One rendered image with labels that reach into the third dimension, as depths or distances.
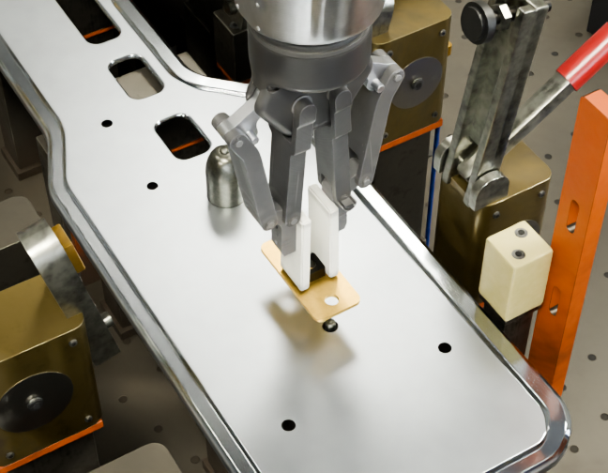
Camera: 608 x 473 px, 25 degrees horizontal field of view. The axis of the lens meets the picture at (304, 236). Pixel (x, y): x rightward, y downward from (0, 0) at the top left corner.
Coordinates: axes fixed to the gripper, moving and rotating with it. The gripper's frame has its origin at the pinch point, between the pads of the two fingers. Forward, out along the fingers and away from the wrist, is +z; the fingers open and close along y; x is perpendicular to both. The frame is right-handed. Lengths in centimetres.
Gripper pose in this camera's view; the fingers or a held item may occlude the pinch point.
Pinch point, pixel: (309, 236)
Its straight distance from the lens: 95.7
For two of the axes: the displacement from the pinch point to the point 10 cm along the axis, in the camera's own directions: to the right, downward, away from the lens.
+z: 0.0, 6.7, 7.4
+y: -8.6, 3.8, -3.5
